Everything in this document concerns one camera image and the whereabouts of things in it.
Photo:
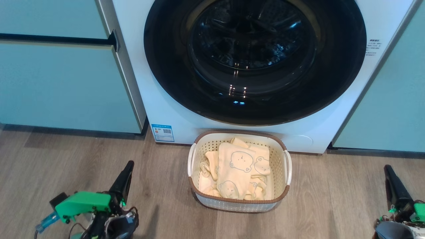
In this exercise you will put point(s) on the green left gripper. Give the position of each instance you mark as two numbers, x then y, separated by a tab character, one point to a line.
83	202

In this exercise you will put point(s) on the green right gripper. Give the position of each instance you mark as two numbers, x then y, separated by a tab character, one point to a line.
419	212

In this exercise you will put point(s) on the cream bear-print long garment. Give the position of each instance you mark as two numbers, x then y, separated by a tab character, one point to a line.
235	166

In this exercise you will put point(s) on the black round washer door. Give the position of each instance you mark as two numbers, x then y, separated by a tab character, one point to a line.
332	76

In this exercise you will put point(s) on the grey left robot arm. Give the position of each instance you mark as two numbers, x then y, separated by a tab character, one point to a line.
116	227

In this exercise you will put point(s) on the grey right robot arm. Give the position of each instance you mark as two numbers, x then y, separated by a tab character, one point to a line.
395	230

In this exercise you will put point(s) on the white front-load washing machine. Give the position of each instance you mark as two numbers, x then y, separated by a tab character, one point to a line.
159	99

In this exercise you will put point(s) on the blue energy label sticker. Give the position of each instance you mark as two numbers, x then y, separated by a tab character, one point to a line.
162	132

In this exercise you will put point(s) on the teal cabinet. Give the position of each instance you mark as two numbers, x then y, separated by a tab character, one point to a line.
59	86
391	99

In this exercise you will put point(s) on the white perforated laundry basket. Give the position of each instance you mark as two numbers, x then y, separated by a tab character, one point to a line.
280	186

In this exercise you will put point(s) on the printed text label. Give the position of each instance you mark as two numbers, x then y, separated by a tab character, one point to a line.
373	48

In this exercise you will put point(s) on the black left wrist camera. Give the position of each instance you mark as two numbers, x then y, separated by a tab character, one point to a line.
59	200

